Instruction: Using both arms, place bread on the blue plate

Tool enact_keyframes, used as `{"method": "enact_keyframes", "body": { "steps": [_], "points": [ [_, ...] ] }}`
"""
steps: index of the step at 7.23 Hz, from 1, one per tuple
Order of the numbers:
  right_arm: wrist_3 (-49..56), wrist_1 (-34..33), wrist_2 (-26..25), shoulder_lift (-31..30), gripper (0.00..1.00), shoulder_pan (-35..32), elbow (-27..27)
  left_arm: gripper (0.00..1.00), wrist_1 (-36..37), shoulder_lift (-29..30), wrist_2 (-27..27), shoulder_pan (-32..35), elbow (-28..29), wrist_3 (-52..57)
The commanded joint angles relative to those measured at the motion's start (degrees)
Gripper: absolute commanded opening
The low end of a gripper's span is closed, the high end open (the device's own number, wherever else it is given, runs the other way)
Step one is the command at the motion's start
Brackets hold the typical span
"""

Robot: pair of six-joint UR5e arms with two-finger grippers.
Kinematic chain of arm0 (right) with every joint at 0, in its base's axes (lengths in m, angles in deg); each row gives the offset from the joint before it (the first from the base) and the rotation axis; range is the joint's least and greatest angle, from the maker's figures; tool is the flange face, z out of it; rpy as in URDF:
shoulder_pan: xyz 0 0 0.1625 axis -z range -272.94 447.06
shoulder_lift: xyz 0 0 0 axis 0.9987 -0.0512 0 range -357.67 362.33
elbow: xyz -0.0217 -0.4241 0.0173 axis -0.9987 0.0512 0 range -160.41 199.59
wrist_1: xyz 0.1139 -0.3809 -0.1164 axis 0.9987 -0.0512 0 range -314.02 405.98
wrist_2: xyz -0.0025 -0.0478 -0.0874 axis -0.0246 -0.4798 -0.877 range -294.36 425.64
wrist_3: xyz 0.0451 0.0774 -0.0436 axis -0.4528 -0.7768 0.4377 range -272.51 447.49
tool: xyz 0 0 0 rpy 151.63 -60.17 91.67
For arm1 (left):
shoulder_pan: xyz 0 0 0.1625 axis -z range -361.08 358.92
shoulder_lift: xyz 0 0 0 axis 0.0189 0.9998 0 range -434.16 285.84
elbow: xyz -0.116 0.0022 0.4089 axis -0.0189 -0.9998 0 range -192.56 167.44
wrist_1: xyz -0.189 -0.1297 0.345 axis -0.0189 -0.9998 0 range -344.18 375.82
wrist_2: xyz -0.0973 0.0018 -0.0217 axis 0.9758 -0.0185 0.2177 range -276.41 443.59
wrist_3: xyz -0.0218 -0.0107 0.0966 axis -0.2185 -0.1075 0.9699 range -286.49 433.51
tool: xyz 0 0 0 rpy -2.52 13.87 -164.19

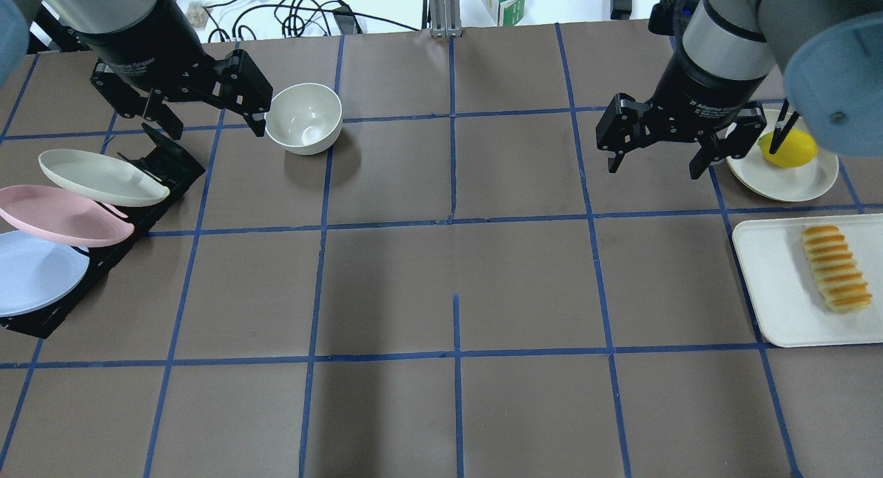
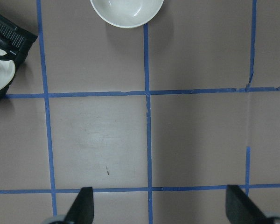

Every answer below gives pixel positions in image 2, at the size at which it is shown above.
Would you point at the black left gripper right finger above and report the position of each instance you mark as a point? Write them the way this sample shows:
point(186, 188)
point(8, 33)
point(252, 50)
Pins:
point(240, 209)

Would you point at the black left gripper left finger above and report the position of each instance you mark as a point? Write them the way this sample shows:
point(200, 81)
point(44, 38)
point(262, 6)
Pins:
point(82, 209)

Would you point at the cream plate in rack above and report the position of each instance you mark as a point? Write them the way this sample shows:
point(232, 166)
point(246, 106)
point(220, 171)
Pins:
point(7, 69)

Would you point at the black dish rack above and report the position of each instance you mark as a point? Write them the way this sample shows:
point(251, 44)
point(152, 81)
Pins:
point(17, 42)

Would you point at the cream ceramic bowl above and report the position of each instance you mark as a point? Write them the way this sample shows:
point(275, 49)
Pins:
point(127, 13)

